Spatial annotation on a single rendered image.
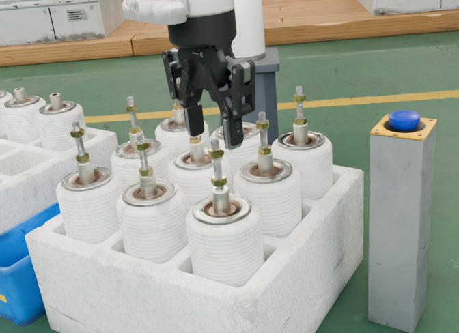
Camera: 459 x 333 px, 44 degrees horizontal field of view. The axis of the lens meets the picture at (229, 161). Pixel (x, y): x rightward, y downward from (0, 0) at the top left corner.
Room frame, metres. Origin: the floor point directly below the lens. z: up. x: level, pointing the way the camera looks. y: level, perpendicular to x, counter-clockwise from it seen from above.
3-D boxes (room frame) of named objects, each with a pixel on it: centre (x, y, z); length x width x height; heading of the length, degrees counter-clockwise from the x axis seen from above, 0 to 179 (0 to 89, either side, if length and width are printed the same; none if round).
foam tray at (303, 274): (0.79, 0.05, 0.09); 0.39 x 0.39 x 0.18; 56
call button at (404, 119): (0.69, -0.23, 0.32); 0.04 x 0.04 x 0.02
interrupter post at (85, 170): (0.76, 0.21, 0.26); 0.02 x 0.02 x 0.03
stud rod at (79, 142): (0.76, 0.21, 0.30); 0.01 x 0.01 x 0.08
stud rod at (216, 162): (0.63, 0.02, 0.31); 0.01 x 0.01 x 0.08
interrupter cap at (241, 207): (0.63, 0.02, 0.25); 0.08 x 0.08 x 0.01
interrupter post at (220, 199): (0.63, 0.02, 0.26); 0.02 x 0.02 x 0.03
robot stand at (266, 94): (1.20, -0.05, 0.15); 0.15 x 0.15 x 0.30; 85
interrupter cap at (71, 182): (0.76, 0.21, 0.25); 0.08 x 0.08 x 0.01
